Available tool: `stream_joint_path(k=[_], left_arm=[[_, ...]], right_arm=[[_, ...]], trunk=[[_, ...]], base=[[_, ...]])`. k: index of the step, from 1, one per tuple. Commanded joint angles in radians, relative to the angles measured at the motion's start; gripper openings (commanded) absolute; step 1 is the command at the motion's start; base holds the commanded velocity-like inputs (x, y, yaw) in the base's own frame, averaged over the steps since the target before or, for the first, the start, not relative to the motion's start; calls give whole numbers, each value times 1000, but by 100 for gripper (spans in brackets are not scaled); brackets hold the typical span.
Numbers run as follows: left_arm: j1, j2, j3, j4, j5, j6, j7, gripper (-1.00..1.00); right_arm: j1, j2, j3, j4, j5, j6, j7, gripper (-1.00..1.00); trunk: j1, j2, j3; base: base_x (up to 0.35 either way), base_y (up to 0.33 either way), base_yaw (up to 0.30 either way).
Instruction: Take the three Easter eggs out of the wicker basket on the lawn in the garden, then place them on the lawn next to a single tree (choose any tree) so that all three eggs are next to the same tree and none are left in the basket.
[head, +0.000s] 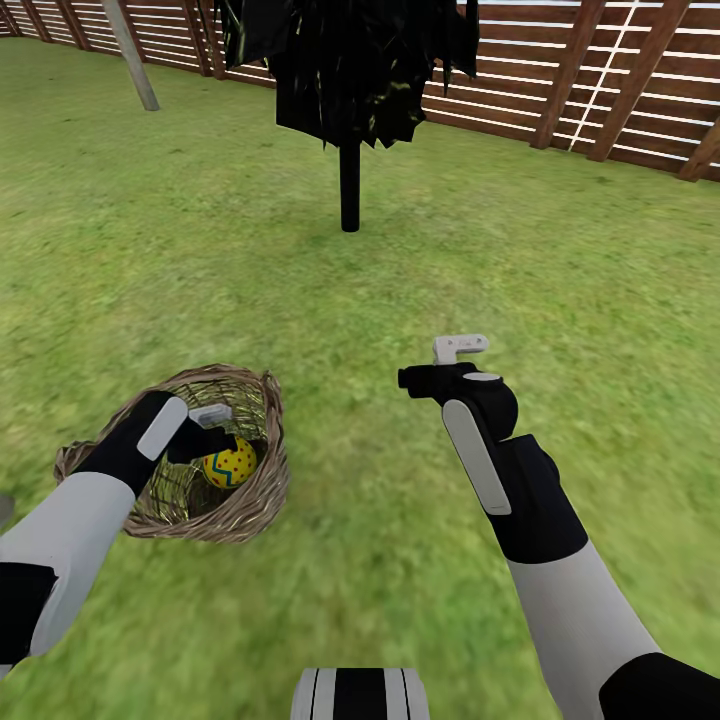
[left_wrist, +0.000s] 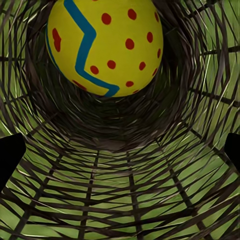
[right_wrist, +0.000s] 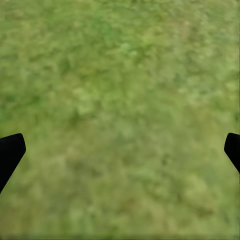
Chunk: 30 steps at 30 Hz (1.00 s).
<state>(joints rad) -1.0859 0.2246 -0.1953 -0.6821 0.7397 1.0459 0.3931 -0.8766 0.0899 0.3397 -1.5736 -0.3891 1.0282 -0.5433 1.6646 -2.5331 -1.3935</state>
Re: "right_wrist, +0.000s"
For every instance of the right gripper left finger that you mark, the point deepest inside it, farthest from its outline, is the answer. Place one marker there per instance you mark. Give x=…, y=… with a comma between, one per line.
x=12, y=149

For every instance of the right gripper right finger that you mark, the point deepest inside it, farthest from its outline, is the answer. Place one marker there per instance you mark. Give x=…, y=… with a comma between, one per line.
x=232, y=149

